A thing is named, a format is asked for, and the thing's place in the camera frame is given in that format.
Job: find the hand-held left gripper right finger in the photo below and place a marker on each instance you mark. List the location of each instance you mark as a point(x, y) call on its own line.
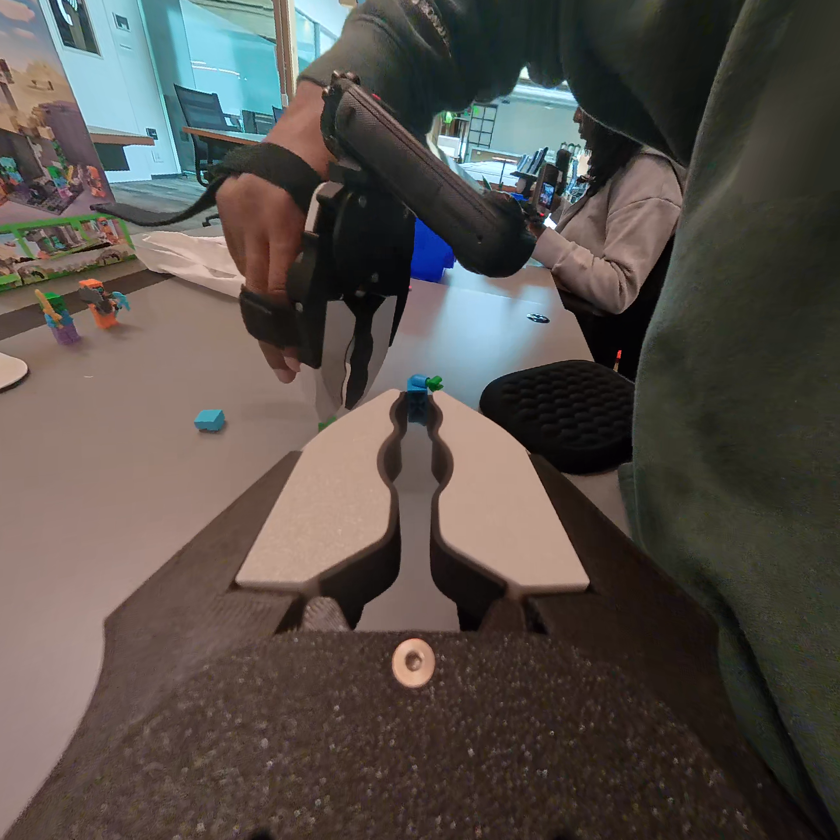
point(505, 518)

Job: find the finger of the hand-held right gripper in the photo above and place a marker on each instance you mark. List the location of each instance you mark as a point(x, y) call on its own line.
point(331, 354)
point(386, 328)

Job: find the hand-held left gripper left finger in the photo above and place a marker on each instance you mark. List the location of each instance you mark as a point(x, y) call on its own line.
point(315, 518)

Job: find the cyan toy helmet brick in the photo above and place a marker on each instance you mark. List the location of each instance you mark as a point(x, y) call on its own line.
point(210, 420)

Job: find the grey desk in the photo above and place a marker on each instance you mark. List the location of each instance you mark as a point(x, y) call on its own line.
point(164, 499)

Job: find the person's right hand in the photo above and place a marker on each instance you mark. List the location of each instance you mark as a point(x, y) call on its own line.
point(262, 236)

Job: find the blue plastic bin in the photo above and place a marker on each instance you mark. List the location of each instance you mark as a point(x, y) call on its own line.
point(430, 253)

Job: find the black mesh wrist rest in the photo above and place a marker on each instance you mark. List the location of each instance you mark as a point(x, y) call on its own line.
point(558, 413)

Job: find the white paper bag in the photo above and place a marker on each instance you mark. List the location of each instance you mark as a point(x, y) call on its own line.
point(190, 256)

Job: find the wooden office table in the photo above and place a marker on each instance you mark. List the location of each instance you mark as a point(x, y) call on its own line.
point(223, 134)

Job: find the black mesh office chair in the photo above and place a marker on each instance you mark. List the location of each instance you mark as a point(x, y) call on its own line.
point(203, 124)

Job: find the orange toy figure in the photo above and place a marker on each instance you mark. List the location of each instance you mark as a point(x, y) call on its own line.
point(102, 305)

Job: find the green toy figure purple legs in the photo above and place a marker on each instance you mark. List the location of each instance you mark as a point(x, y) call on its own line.
point(59, 318)

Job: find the person's green hoodie torso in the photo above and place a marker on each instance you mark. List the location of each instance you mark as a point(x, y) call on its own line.
point(754, 394)

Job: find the white flat pad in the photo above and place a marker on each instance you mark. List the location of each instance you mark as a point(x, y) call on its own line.
point(10, 371)

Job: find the toy set cardboard box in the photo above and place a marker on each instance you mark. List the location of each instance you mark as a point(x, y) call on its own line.
point(39, 131)

